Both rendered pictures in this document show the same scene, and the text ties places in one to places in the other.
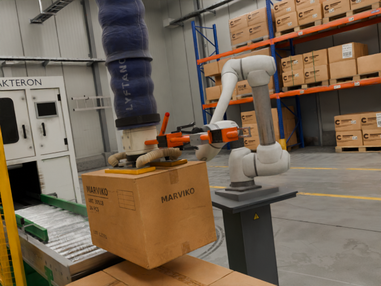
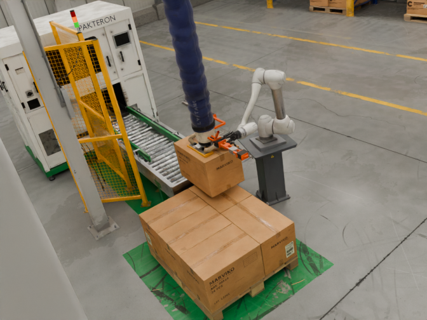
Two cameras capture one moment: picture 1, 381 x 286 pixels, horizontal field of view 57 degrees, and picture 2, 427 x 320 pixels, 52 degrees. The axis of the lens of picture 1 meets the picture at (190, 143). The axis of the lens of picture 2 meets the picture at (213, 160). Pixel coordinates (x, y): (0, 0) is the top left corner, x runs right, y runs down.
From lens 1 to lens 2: 2.74 m
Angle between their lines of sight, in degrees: 29
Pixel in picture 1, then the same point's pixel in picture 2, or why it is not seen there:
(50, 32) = not seen: outside the picture
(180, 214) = (225, 173)
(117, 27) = (190, 85)
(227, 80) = (254, 89)
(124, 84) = (196, 112)
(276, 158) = (284, 127)
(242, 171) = (265, 131)
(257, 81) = (273, 87)
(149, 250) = (211, 190)
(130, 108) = (199, 124)
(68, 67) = not seen: outside the picture
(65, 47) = not seen: outside the picture
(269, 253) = (279, 174)
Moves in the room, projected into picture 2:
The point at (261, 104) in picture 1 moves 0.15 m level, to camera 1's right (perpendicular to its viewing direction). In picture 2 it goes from (276, 99) to (291, 97)
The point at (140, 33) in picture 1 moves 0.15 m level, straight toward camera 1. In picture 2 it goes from (203, 86) to (203, 93)
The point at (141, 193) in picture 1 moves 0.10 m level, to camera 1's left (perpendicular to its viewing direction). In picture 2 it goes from (207, 169) to (196, 169)
